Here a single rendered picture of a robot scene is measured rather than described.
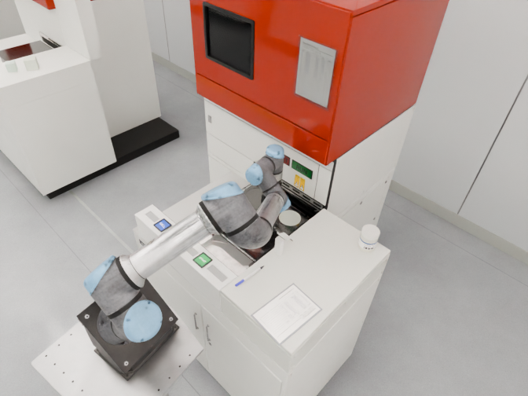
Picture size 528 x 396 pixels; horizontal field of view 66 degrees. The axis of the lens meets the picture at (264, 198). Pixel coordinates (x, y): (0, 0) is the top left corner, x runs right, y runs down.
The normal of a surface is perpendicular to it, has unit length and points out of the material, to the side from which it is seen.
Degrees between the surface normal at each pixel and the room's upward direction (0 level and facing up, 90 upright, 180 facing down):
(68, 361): 0
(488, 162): 90
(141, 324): 52
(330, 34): 90
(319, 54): 90
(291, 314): 0
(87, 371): 0
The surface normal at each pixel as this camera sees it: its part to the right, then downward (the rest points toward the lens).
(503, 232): -0.69, 0.47
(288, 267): 0.04, -0.73
